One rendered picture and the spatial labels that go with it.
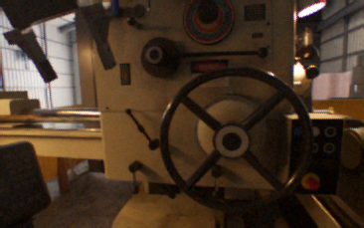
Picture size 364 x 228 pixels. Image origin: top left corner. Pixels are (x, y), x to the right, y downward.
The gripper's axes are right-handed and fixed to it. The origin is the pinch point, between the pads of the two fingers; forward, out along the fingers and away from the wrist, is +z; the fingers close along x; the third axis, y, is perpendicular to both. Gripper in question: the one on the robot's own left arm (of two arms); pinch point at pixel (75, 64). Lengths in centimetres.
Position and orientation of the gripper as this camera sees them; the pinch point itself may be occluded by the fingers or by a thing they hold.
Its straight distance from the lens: 40.4
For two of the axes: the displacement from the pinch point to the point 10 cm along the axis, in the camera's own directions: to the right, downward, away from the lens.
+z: 2.1, 8.5, 4.9
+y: 0.8, -5.1, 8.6
